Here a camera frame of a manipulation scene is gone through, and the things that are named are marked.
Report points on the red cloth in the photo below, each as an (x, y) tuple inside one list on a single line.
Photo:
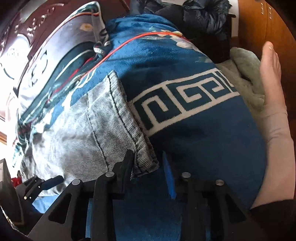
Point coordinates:
[(16, 181)]

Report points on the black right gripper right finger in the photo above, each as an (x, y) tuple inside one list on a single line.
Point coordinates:
[(211, 211)]

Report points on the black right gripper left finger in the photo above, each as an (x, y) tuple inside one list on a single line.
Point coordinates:
[(66, 218)]

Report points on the orange wooden wardrobe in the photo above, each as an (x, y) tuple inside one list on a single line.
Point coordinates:
[(274, 21)]

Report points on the grey blue striped pillow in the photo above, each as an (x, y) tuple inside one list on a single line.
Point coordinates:
[(60, 61)]

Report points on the grey green fleece cloth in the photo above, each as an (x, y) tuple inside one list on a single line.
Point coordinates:
[(242, 70)]

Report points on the carved dark wood headboard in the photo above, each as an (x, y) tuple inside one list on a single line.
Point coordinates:
[(36, 35)]

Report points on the black puffer jacket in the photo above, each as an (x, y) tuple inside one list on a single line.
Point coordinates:
[(207, 24)]

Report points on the bare foot and leg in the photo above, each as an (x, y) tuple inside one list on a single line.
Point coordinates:
[(279, 178)]

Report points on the grey denim pants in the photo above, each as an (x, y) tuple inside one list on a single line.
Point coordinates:
[(88, 138)]

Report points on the blue deer pattern blanket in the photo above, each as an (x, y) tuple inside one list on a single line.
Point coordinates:
[(189, 110)]

